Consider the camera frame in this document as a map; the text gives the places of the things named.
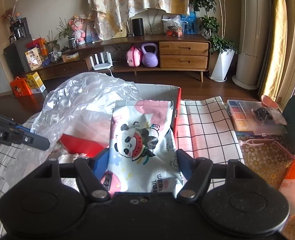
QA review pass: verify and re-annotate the orange gift bag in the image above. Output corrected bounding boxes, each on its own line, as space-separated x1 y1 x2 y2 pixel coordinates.
10 77 32 98

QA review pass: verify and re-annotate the black white checkered tablecloth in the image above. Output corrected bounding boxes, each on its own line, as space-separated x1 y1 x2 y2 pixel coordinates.
0 96 244 197

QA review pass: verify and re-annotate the black cylinder speaker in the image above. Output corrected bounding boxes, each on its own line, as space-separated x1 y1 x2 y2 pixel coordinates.
132 18 145 36

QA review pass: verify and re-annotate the small potted orchid plant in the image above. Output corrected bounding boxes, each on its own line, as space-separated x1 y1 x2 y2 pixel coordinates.
56 18 77 49

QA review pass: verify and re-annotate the clear bubble wrap bag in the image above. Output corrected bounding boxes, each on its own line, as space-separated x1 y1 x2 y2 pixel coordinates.
3 72 141 187

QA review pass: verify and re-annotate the floral sheet over television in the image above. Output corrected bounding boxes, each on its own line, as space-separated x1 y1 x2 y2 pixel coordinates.
88 0 189 41

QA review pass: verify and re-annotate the clear plastic organizer case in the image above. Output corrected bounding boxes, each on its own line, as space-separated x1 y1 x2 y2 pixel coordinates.
227 100 287 137

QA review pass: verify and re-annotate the purple kettlebell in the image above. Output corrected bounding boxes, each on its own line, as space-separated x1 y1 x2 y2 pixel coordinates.
141 43 158 68

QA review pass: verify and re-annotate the panda print wipes pack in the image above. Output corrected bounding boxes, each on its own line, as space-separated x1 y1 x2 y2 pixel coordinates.
101 100 184 195

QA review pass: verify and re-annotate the blue plastic bag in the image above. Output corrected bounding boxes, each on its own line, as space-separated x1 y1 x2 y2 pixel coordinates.
180 11 198 35

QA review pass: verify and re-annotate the red cardboard box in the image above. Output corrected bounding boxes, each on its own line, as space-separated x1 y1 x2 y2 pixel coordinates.
60 83 181 157

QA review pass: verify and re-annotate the cartoon snack box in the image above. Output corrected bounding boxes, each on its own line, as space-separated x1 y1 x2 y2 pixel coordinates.
25 47 42 70

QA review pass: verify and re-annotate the yellow carton box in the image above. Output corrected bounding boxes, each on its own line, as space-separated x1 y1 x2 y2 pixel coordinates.
25 72 46 94

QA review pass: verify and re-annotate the white wifi router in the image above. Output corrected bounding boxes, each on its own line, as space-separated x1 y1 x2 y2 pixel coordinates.
89 51 113 71

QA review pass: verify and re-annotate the yellow curtain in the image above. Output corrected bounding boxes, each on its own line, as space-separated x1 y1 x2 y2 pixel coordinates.
259 0 287 100

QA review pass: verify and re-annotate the pink plush doll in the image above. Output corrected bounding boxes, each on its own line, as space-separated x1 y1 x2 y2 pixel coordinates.
69 15 86 45

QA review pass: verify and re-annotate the plastic bag of fruit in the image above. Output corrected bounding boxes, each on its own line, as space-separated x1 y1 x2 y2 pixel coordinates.
162 15 183 37

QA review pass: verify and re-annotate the black mini fridge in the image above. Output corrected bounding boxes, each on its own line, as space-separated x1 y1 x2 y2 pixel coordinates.
4 35 32 78

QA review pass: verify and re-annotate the wooden tv cabinet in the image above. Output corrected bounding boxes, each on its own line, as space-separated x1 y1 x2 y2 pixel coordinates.
36 34 211 81

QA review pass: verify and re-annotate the pink small bag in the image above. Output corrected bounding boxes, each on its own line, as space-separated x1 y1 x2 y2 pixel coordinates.
126 46 143 67

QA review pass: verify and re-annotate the black coffee machine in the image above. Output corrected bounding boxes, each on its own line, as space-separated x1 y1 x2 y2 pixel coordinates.
9 17 30 43

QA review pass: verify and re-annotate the beige standing air conditioner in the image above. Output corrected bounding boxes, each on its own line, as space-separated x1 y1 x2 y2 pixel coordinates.
232 0 271 90

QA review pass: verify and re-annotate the tall green potted plant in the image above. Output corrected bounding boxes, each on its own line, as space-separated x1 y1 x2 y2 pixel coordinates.
190 0 237 82

